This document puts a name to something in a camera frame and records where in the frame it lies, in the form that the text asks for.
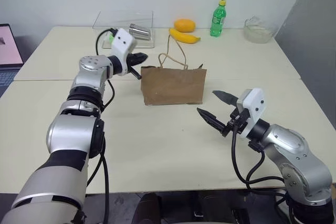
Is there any dark rounded shape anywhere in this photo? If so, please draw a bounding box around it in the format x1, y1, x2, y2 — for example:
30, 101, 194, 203
133, 192, 161, 224

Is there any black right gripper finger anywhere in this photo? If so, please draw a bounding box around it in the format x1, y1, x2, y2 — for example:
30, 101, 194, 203
212, 91, 238, 107
196, 108, 228, 137

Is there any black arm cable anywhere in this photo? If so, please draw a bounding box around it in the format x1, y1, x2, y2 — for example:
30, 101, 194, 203
85, 28, 118, 224
230, 125, 289, 209

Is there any brown paper bag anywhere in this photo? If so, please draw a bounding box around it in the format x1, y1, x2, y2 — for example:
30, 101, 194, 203
140, 35, 207, 106

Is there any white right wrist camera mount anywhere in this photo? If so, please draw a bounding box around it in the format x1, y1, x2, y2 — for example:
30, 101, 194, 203
236, 88, 266, 140

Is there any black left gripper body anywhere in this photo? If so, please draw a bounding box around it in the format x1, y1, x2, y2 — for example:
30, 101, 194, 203
125, 52, 138, 74

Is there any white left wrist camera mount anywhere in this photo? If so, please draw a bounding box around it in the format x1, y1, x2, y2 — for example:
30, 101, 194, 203
110, 28, 138, 77

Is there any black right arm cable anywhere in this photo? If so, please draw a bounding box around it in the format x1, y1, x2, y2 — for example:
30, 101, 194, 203
230, 125, 289, 209

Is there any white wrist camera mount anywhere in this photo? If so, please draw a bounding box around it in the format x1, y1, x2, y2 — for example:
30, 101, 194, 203
236, 88, 266, 140
110, 28, 138, 77

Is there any silver metal can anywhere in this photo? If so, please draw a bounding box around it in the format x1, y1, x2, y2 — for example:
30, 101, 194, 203
128, 23, 152, 41

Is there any orange round fruit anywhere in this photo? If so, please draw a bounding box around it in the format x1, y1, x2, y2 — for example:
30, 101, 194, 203
174, 18, 196, 33

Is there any yellow banana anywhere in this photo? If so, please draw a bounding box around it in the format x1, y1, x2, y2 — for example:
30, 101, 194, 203
169, 27, 202, 44

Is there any laptop with pink screen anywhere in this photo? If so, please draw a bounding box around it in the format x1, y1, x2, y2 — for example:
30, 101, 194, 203
0, 23, 25, 93

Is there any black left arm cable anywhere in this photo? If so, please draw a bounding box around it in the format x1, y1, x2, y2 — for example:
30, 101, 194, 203
85, 28, 118, 224

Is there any clear glass bowl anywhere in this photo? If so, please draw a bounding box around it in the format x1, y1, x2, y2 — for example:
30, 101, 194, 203
243, 16, 275, 43

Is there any green bottle with yellow cap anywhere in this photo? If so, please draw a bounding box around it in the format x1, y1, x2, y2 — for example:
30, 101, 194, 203
209, 0, 227, 37

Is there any clear plastic box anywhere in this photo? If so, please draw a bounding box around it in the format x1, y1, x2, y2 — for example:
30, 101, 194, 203
92, 10, 156, 49

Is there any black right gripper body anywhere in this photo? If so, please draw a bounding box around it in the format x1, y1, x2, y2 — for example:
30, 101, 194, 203
227, 108, 249, 132

